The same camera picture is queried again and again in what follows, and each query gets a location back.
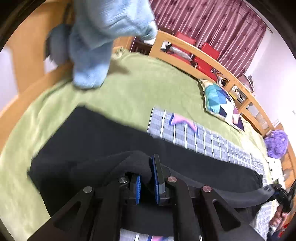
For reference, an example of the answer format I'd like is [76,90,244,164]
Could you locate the blue checkered star quilt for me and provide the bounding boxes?
[120,106,285,241]

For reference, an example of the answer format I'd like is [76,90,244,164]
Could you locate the green bed blanket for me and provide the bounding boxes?
[1,49,271,240]

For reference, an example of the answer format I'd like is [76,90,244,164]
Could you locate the white floral pillow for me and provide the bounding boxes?
[266,157,285,187]

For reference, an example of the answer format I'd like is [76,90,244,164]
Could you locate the person's right hand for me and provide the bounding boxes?
[269,205,288,230]

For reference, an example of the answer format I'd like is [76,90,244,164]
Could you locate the wooden bed frame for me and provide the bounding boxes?
[0,0,296,190]

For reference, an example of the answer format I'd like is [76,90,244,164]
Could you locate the maroon striped curtain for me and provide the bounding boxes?
[150,0,267,77]

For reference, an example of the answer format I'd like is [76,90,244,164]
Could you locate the left red chair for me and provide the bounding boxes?
[169,32,196,65]

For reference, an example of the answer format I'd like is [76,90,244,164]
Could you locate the colourful geometric pillow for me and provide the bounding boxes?
[198,79,244,131]

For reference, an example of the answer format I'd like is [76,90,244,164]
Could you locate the dark wooden chair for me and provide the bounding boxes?
[130,37,171,55]

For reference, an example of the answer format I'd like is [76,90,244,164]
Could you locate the black pants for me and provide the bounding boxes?
[27,105,276,237]

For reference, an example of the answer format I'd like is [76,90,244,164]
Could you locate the purple plush toy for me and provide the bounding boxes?
[264,130,288,159]

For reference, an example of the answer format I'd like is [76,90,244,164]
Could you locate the blue plush elephant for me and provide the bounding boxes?
[45,0,158,89]

